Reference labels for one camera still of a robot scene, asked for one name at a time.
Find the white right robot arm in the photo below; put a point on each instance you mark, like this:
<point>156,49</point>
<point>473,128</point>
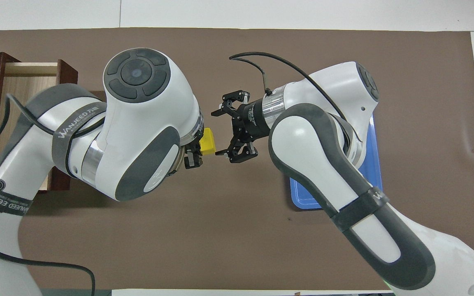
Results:
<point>315,148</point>

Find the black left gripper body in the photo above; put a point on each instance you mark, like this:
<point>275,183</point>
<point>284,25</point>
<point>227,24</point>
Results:
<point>194,144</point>

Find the blue plastic tray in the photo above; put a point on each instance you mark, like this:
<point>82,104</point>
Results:
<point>375,164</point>

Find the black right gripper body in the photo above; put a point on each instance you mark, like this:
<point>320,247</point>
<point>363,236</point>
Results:
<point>251,119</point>

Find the brown table mat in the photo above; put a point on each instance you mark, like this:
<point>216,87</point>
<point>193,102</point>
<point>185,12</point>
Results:
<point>220,230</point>

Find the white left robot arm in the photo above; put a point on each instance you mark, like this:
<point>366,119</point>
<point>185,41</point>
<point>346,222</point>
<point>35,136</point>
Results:
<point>138,123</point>

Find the yellow cube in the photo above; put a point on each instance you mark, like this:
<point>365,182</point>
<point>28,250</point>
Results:
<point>209,142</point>

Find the dark wooden drawer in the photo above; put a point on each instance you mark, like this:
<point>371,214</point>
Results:
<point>27,82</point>

